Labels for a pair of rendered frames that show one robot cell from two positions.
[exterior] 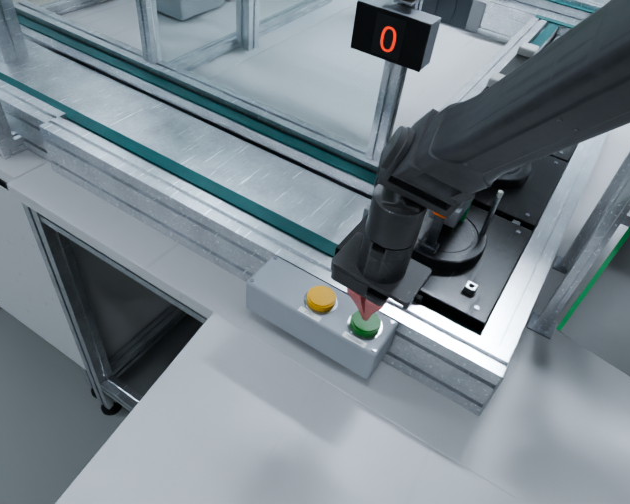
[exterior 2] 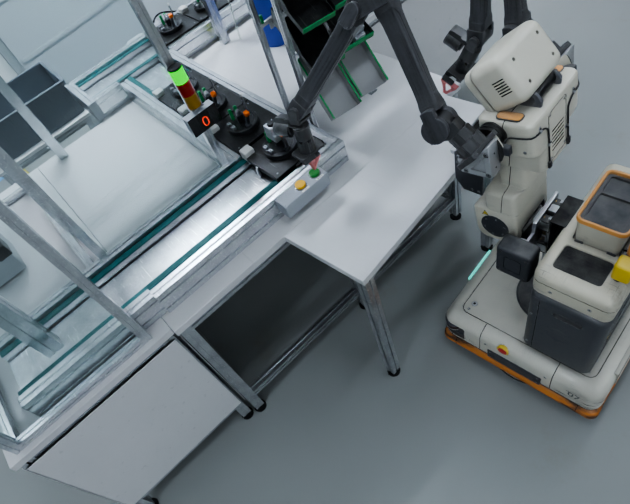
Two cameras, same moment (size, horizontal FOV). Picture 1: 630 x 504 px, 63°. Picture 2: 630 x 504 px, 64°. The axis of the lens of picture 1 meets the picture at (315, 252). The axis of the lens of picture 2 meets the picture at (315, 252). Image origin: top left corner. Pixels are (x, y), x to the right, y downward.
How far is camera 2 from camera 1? 1.30 m
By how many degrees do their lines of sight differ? 34
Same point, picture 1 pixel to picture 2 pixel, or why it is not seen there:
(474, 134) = (318, 87)
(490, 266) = not seen: hidden behind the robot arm
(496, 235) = not seen: hidden behind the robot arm
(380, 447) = (353, 187)
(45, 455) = (282, 442)
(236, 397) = (325, 227)
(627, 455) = (370, 125)
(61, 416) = (259, 436)
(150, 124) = (157, 261)
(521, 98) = (324, 72)
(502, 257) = not seen: hidden behind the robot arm
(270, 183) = (221, 209)
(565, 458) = (367, 140)
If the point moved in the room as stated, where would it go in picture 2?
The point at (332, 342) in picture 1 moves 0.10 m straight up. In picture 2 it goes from (317, 186) to (309, 166)
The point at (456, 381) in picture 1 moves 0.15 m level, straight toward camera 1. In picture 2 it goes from (337, 158) to (364, 175)
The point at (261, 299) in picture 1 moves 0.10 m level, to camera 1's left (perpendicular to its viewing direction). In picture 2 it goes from (292, 206) to (282, 228)
